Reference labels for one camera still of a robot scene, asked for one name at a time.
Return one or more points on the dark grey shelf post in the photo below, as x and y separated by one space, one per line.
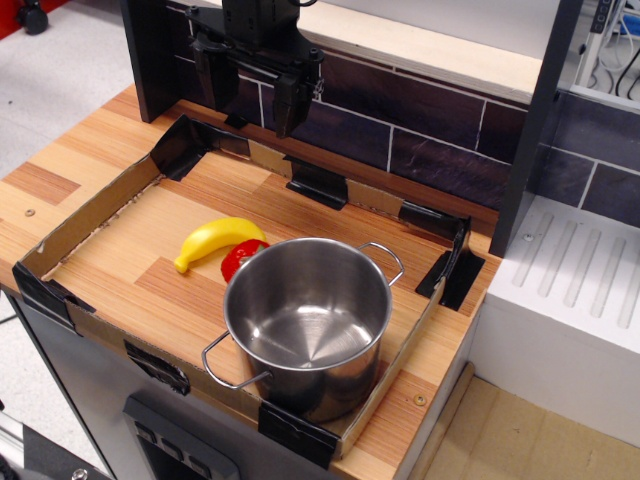
557 74

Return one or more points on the red toy strawberry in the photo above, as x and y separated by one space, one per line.
239 255

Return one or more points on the yellow toy banana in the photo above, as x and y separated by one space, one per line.
213 236

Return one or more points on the black caster wheel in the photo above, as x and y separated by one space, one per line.
32 18

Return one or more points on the white toy sink drainboard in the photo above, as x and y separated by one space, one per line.
574 267

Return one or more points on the cardboard fence with black tape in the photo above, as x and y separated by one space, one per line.
91 227

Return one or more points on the stainless steel pot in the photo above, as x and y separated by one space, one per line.
308 316

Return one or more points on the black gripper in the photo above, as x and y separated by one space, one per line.
260 38

